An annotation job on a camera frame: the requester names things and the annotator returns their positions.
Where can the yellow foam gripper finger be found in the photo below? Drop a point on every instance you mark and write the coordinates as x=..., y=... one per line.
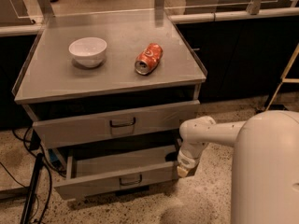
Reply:
x=182, y=172

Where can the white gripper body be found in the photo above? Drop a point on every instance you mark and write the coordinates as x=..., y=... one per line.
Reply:
x=188, y=161

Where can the grey drawer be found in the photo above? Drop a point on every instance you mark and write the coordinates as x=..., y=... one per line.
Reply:
x=104, y=126
x=119, y=165

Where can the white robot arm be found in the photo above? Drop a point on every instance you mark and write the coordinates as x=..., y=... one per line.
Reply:
x=265, y=169

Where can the grey top drawer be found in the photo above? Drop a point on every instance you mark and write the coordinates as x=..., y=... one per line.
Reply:
x=104, y=126

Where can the grey metal drawer cabinet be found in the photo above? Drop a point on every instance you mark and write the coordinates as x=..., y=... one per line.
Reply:
x=54, y=86

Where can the crushed orange soda can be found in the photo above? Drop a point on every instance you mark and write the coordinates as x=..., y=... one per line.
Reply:
x=148, y=59

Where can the white ceramic bowl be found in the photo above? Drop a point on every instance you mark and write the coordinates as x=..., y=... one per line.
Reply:
x=88, y=51

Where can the black metal floor bar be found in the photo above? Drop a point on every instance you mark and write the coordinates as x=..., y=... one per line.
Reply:
x=27, y=209

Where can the yellow wheeled cart frame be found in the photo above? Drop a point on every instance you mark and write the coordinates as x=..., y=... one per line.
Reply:
x=283, y=79

